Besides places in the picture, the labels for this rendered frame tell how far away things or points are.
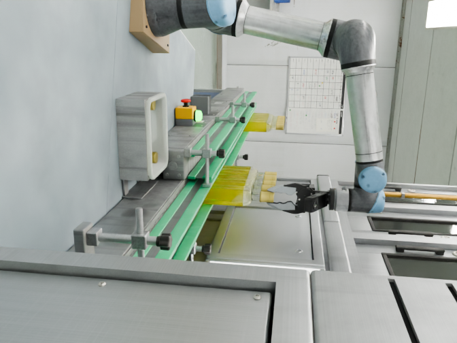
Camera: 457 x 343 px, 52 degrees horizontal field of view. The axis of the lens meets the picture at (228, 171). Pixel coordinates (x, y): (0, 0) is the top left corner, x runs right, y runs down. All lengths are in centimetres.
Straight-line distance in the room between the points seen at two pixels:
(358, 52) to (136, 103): 60
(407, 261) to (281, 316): 110
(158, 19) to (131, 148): 38
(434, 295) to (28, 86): 71
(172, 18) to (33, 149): 65
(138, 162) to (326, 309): 86
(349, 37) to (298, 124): 613
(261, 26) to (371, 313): 110
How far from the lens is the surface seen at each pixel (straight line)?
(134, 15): 138
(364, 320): 51
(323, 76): 736
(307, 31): 147
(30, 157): 90
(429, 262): 159
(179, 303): 53
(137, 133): 126
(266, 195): 149
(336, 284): 56
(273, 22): 148
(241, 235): 153
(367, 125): 134
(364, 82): 134
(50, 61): 97
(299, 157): 758
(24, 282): 61
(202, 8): 136
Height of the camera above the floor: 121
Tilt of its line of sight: 8 degrees down
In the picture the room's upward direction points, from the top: 93 degrees clockwise
